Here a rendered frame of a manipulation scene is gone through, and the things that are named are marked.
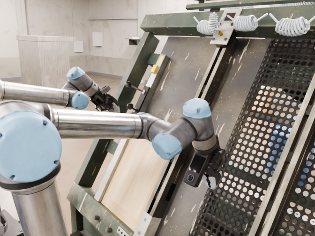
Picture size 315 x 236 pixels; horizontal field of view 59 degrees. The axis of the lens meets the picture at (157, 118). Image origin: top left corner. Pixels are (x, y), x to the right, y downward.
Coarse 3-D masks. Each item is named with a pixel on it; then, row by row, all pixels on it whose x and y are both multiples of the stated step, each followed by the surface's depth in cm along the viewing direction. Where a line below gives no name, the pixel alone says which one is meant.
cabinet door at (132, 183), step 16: (128, 144) 164; (144, 144) 156; (128, 160) 160; (144, 160) 152; (160, 160) 144; (128, 176) 155; (144, 176) 147; (112, 192) 158; (128, 192) 151; (144, 192) 143; (112, 208) 154; (128, 208) 146; (144, 208) 139; (128, 224) 142
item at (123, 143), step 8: (160, 64) 168; (160, 72) 169; (152, 80) 168; (152, 88) 168; (144, 104) 166; (120, 144) 166; (120, 152) 163; (112, 160) 165; (112, 168) 162; (104, 176) 165; (112, 176) 163; (104, 184) 162; (96, 192) 164; (104, 192) 162
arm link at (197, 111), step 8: (184, 104) 80; (192, 104) 78; (200, 104) 77; (208, 104) 78; (184, 112) 78; (192, 112) 76; (200, 112) 76; (208, 112) 78; (192, 120) 77; (200, 120) 77; (208, 120) 78; (200, 128) 77; (208, 128) 80; (200, 136) 81; (208, 136) 81
